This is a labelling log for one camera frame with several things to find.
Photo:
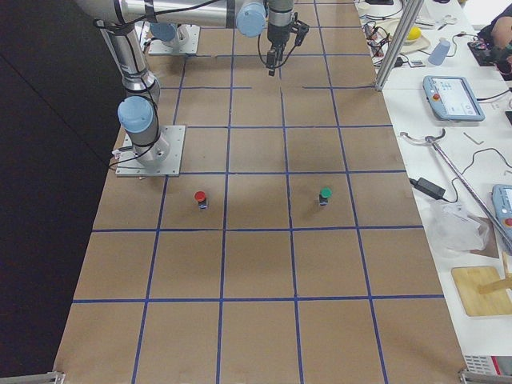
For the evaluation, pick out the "green push button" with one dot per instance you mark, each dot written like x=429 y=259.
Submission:
x=324 y=196

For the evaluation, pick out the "red push button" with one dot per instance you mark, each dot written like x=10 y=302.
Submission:
x=201 y=199

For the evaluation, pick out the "yellow ball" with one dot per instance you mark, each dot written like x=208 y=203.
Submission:
x=414 y=34

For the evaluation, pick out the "blue teach pendant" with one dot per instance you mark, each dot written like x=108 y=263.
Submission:
x=452 y=99
x=501 y=199

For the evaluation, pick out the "black power adapter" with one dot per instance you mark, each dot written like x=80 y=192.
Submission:
x=430 y=189

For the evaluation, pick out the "clear plastic bag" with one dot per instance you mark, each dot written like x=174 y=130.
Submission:
x=450 y=226

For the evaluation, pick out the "aluminium frame post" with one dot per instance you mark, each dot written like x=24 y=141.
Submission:
x=410 y=12

